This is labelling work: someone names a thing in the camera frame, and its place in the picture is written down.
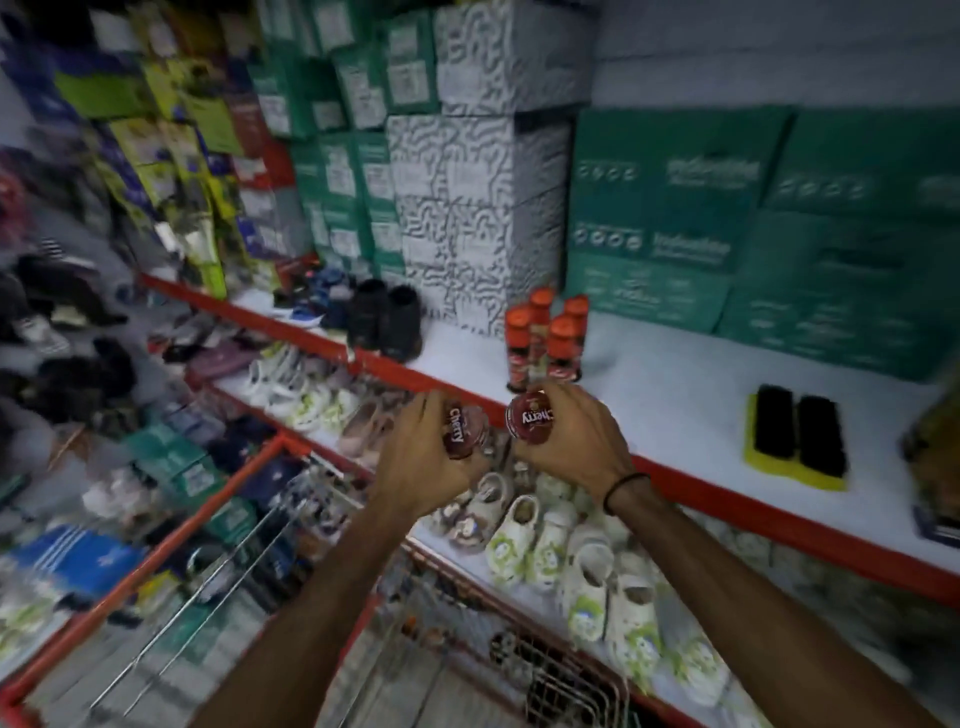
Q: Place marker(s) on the person's right hand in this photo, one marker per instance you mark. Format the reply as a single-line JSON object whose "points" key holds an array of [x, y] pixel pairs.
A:
{"points": [[589, 450]]}

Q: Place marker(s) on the person's left hand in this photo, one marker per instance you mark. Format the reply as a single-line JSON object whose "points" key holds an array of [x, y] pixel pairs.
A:
{"points": [[409, 465]]}

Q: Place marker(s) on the person's right thumb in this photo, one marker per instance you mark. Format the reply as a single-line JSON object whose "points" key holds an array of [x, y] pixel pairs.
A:
{"points": [[556, 401]]}

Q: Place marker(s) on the person's left thumb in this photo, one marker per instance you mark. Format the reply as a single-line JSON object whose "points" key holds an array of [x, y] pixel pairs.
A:
{"points": [[437, 409]]}

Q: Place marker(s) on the dark red shoe polish tin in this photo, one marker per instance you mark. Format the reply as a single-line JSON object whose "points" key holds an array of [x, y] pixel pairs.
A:
{"points": [[463, 431], [529, 416]]}

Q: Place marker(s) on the person's right forearm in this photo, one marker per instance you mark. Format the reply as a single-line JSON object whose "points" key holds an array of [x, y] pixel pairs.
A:
{"points": [[750, 622]]}

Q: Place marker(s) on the person's left forearm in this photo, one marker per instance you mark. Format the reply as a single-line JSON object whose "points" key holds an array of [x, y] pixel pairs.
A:
{"points": [[315, 622]]}

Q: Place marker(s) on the orange capped shoe polish bottle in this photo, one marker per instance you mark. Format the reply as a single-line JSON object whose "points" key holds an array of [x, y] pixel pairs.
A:
{"points": [[562, 349], [541, 322], [518, 349], [577, 311]]}

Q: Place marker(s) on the black shoe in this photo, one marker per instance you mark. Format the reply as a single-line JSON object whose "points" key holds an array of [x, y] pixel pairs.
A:
{"points": [[401, 324], [367, 315]]}

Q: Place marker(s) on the black wristband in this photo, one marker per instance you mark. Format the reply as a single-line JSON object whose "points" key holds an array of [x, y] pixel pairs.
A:
{"points": [[622, 486]]}

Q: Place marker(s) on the red edged white shelf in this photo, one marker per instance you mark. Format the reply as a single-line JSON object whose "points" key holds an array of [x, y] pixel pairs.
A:
{"points": [[480, 559], [675, 390]]}

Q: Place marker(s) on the large green cardboard box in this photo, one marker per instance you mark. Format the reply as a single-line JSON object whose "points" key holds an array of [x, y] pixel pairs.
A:
{"points": [[645, 292], [870, 165], [847, 300], [667, 187]]}

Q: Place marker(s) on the blue and black sandals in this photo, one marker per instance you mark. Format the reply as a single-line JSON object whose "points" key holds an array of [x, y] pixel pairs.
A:
{"points": [[319, 296]]}

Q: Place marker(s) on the row of white children's clogs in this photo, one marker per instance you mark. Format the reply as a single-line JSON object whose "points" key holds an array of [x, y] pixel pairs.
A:
{"points": [[585, 585]]}

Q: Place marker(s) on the yellow brush tray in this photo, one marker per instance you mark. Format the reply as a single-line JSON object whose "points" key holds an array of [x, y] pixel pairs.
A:
{"points": [[787, 469]]}

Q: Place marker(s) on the teal shoe box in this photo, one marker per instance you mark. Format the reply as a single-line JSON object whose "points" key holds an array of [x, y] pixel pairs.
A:
{"points": [[176, 465]]}

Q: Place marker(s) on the stack of small green shoeboxes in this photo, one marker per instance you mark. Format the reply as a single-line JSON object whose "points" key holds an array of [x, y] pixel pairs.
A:
{"points": [[352, 150]]}

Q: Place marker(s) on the hanging yellow green packets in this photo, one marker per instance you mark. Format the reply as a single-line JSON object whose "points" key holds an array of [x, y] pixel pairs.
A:
{"points": [[172, 142]]}

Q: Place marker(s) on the brown packet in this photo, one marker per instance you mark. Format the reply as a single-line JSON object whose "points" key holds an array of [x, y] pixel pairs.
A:
{"points": [[937, 450]]}

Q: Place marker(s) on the blue striped shoe box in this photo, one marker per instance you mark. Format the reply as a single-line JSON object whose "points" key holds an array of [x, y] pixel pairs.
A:
{"points": [[75, 559]]}

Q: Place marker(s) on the hanging dark footwear display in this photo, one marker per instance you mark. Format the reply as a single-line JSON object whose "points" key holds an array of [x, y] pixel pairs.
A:
{"points": [[60, 300]]}

